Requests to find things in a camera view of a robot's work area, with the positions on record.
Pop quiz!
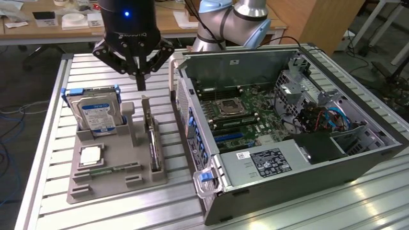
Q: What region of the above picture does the blue floor cable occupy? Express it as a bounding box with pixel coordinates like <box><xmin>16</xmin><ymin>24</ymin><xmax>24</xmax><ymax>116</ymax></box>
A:
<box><xmin>0</xmin><ymin>115</ymin><xmax>25</xmax><ymax>204</ymax></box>

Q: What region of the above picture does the Nvidia graphics card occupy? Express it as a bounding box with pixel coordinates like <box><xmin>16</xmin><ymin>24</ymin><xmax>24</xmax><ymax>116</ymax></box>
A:
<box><xmin>140</xmin><ymin>94</ymin><xmax>160</xmax><ymax>173</ymax></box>

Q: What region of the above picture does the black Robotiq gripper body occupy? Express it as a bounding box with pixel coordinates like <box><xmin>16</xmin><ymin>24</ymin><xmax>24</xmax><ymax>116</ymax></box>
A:
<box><xmin>97</xmin><ymin>0</ymin><xmax>162</xmax><ymax>58</ymax></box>

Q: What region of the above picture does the small white labelled box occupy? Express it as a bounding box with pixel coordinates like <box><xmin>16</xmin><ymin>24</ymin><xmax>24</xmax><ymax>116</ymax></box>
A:
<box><xmin>87</xmin><ymin>13</ymin><xmax>107</xmax><ymax>28</ymax></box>

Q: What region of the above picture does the wooden desk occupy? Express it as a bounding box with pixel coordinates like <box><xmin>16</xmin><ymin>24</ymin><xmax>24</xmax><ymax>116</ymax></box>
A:
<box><xmin>0</xmin><ymin>0</ymin><xmax>288</xmax><ymax>46</ymax></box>

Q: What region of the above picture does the black office chair base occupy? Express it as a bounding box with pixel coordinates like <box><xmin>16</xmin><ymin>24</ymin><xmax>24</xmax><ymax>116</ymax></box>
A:
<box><xmin>17</xmin><ymin>44</ymin><xmax>64</xmax><ymax>71</ymax></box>

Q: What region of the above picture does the silver disk bay cage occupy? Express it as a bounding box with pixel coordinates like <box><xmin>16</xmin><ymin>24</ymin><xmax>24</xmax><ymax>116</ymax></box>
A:
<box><xmin>274</xmin><ymin>57</ymin><xmax>320</xmax><ymax>106</ymax></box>

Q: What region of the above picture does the white desk frame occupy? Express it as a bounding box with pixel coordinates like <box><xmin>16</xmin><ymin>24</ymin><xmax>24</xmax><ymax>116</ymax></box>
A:
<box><xmin>349</xmin><ymin>0</ymin><xmax>409</xmax><ymax>65</ymax></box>

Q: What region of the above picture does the white booklet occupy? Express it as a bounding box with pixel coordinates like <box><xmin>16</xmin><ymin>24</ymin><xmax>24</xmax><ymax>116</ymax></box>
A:
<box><xmin>173</xmin><ymin>11</ymin><xmax>201</xmax><ymax>29</ymax></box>

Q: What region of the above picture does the black cable behind case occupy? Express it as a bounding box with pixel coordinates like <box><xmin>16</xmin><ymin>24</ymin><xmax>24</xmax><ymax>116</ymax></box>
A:
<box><xmin>261</xmin><ymin>35</ymin><xmax>322</xmax><ymax>53</ymax></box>

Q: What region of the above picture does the grey power supply unit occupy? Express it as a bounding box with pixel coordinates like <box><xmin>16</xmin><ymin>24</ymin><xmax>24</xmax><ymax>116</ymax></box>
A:
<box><xmin>218</xmin><ymin>140</ymin><xmax>313</xmax><ymax>187</ymax></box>

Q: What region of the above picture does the green Dell motherboard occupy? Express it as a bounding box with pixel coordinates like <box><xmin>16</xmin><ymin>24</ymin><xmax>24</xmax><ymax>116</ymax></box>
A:
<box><xmin>194</xmin><ymin>83</ymin><xmax>294</xmax><ymax>151</ymax></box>

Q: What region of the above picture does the white box with tape roll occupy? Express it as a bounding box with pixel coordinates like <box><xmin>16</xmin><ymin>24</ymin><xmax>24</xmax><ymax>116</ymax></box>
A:
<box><xmin>61</xmin><ymin>13</ymin><xmax>89</xmax><ymax>31</ymax></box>

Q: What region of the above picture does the white floor cable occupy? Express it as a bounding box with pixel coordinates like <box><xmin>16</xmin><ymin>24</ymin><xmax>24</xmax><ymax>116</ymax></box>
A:
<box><xmin>0</xmin><ymin>100</ymin><xmax>51</xmax><ymax>115</ymax></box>

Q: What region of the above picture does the black installed RAM stick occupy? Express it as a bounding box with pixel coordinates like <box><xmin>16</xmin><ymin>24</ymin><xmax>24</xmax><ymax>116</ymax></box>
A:
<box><xmin>212</xmin><ymin>116</ymin><xmax>260</xmax><ymax>126</ymax></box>

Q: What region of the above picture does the hard disk with blue carrier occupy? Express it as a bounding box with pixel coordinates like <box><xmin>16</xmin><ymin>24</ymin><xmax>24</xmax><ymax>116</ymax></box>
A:
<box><xmin>60</xmin><ymin>84</ymin><xmax>124</xmax><ymax>138</ymax></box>

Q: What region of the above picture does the blue wire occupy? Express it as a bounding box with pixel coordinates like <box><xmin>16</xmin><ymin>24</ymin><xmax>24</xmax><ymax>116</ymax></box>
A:
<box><xmin>322</xmin><ymin>107</ymin><xmax>352</xmax><ymax>130</ymax></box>

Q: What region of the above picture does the grey parts rack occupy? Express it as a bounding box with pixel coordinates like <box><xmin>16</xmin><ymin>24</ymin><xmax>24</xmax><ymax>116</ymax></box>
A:
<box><xmin>65</xmin><ymin>100</ymin><xmax>169</xmax><ymax>204</ymax></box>

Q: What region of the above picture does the green RAM stick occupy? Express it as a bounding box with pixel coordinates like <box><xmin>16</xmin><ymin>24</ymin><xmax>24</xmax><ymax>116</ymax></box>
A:
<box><xmin>89</xmin><ymin>165</ymin><xmax>128</xmax><ymax>173</ymax></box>

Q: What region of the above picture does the CPU socket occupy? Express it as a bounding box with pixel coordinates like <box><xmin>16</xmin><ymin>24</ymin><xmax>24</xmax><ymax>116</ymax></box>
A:
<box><xmin>216</xmin><ymin>98</ymin><xmax>245</xmax><ymax>118</ymax></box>

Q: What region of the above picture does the open dark grey PC case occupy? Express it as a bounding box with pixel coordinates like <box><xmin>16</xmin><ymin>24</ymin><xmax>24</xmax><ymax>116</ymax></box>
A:
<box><xmin>168</xmin><ymin>45</ymin><xmax>402</xmax><ymax>226</ymax></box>

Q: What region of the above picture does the wooden cabinet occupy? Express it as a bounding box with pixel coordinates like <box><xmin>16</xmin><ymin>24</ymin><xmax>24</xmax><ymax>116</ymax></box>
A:
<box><xmin>282</xmin><ymin>0</ymin><xmax>366</xmax><ymax>56</ymax></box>

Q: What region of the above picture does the silver CPU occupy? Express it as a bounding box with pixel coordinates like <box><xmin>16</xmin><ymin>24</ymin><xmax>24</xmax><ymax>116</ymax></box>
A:
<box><xmin>79</xmin><ymin>147</ymin><xmax>103</xmax><ymax>164</ymax></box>

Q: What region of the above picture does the black and white box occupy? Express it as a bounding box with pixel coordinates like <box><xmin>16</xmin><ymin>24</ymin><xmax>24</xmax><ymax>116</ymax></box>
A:
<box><xmin>32</xmin><ymin>11</ymin><xmax>59</xmax><ymax>27</ymax></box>

